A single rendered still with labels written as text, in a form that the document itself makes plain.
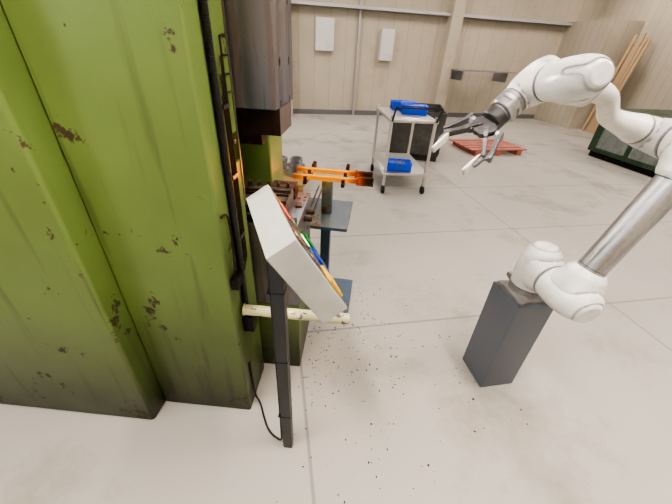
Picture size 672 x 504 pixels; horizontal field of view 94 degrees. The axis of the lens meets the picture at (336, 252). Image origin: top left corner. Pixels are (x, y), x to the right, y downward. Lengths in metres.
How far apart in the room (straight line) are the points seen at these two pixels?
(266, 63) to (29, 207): 0.82
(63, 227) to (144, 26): 0.63
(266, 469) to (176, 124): 1.40
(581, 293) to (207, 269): 1.38
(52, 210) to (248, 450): 1.22
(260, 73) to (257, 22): 0.13
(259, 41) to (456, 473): 1.85
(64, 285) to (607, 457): 2.40
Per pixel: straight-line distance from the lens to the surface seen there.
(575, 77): 1.08
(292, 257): 0.71
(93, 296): 1.39
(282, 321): 1.05
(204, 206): 1.08
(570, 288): 1.51
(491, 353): 1.91
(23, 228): 1.36
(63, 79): 1.17
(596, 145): 8.18
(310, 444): 1.72
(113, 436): 1.97
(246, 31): 1.20
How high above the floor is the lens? 1.55
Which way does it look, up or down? 33 degrees down
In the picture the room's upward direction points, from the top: 3 degrees clockwise
